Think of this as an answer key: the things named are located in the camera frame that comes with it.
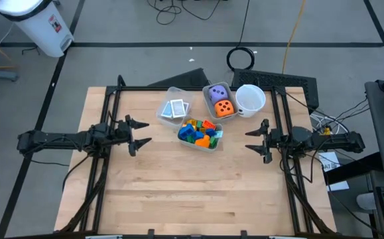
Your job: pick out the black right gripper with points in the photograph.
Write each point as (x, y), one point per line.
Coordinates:
(266, 141)

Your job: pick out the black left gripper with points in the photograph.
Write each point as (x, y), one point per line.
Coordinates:
(131, 134)

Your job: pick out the orange foam die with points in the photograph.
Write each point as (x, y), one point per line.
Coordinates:
(225, 108)

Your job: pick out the large blue two-stud block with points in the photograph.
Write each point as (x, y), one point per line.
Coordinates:
(186, 131)

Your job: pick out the dark blue hollow brick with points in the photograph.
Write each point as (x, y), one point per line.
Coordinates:
(211, 132)

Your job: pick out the orange single-stud block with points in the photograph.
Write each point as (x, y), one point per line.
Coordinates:
(203, 141)

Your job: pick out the blue single-stud block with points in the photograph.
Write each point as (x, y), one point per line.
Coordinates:
(198, 135)

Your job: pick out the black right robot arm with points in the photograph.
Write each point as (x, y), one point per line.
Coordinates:
(327, 141)

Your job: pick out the translucent white plastic bin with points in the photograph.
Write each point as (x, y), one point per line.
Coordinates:
(165, 123)

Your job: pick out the light blue block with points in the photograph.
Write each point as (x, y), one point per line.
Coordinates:
(219, 134)

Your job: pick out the white jack-o'-lantern bucket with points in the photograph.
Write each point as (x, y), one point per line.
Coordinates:
(249, 99)

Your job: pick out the green two-stud block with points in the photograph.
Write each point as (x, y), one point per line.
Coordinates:
(190, 140)
(214, 142)

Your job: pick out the white grey-print card box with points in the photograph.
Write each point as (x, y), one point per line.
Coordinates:
(178, 108)

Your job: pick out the red-orange brick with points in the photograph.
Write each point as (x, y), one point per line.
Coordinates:
(209, 125)

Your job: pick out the small yellow block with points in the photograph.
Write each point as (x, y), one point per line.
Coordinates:
(191, 122)

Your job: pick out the large grey plastic bin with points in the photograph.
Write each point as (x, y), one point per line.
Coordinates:
(198, 148)

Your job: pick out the green stud block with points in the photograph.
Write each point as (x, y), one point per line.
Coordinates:
(199, 124)

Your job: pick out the purple foam die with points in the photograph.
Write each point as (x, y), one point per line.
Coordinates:
(218, 93)

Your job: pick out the black perforated panel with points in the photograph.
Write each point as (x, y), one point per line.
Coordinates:
(294, 86)

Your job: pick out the black wedge-shaped panel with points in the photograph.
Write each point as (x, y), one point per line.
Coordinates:
(185, 79)

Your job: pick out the white paper sheet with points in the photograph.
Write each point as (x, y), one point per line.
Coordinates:
(332, 164)

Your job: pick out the black table clamp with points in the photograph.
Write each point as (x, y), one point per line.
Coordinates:
(151, 234)
(243, 234)

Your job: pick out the white step trash can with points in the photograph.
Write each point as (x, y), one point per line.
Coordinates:
(42, 30)

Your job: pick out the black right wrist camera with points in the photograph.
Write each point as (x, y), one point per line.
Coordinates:
(275, 137)

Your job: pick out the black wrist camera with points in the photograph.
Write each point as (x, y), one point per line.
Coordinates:
(122, 128)
(275, 137)

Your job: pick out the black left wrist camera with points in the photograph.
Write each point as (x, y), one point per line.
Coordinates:
(122, 128)

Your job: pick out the black table frame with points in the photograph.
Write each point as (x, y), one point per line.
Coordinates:
(112, 99)

